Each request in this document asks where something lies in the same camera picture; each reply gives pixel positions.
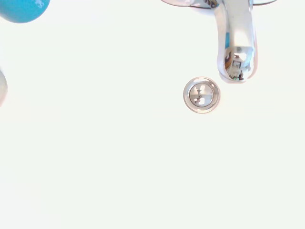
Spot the white ceramic sink basin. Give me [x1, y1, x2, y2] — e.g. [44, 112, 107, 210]
[0, 0, 305, 229]

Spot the chrome faucet spout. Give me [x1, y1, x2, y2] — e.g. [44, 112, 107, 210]
[161, 0, 278, 84]

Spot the blue plastic bottle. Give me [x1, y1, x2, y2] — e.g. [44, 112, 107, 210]
[0, 0, 51, 24]

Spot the chrome sink drain plug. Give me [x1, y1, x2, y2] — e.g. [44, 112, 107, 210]
[183, 76, 221, 114]

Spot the white rounded object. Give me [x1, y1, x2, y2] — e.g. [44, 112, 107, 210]
[0, 69, 9, 107]

